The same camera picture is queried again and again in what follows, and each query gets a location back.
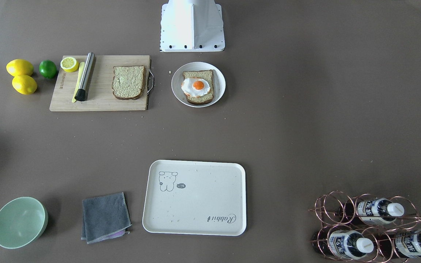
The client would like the tea bottle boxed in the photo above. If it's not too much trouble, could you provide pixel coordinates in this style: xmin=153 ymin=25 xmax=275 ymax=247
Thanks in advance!
xmin=336 ymin=198 xmax=405 ymax=227
xmin=377 ymin=229 xmax=421 ymax=259
xmin=311 ymin=228 xmax=375 ymax=260

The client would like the bread slice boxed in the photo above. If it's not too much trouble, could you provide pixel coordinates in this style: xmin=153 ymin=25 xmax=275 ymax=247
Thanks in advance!
xmin=182 ymin=70 xmax=214 ymax=105
xmin=111 ymin=65 xmax=146 ymax=100

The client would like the copper wire bottle rack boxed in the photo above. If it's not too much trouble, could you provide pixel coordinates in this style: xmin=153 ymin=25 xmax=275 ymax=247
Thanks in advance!
xmin=311 ymin=190 xmax=421 ymax=263

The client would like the upper yellow lemon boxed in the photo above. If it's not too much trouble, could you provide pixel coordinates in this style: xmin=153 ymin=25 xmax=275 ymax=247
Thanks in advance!
xmin=5 ymin=59 xmax=34 ymax=77

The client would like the bread slice under egg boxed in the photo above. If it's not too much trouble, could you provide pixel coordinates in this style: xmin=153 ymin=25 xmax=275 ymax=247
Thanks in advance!
xmin=182 ymin=70 xmax=214 ymax=105

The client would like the half cut lemon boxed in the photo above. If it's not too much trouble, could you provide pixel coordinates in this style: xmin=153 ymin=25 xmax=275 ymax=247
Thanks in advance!
xmin=60 ymin=57 xmax=80 ymax=73

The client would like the cream rabbit tray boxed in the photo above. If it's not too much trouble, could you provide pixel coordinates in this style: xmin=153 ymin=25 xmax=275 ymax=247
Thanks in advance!
xmin=142 ymin=160 xmax=247 ymax=236

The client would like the lower tea bottle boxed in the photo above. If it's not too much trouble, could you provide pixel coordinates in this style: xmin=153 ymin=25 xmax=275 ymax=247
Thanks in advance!
xmin=311 ymin=228 xmax=375 ymax=260
xmin=377 ymin=229 xmax=421 ymax=259

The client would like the bamboo cutting board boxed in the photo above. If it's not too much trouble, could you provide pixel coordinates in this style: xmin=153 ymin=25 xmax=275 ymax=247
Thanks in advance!
xmin=49 ymin=54 xmax=151 ymax=112

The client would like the green lime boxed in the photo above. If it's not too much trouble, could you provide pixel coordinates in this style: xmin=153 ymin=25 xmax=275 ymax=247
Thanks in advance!
xmin=39 ymin=60 xmax=57 ymax=79

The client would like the yellow plastic knife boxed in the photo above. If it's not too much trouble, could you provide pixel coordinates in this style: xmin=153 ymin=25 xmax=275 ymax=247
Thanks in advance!
xmin=72 ymin=62 xmax=85 ymax=103

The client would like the white round plate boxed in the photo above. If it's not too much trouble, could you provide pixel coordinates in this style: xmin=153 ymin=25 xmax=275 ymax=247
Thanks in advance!
xmin=171 ymin=62 xmax=227 ymax=108

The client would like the mint green bowl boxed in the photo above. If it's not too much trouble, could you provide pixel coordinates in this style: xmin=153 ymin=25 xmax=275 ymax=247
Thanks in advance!
xmin=0 ymin=197 xmax=48 ymax=249

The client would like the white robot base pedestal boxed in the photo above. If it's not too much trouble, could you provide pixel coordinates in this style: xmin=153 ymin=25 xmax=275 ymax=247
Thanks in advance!
xmin=159 ymin=0 xmax=225 ymax=52

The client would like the lower yellow lemon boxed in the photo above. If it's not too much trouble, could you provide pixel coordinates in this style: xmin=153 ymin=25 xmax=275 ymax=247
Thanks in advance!
xmin=12 ymin=75 xmax=37 ymax=95

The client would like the upper tea bottle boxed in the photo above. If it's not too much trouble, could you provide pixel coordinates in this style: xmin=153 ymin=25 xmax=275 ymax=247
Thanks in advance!
xmin=336 ymin=198 xmax=405 ymax=227

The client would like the yellow lemon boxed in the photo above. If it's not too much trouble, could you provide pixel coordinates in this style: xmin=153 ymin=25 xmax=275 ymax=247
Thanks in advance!
xmin=5 ymin=59 xmax=34 ymax=77
xmin=12 ymin=75 xmax=37 ymax=95

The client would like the grey folded cloth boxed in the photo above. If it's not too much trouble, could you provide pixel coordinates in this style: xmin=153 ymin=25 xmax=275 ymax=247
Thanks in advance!
xmin=81 ymin=192 xmax=132 ymax=244

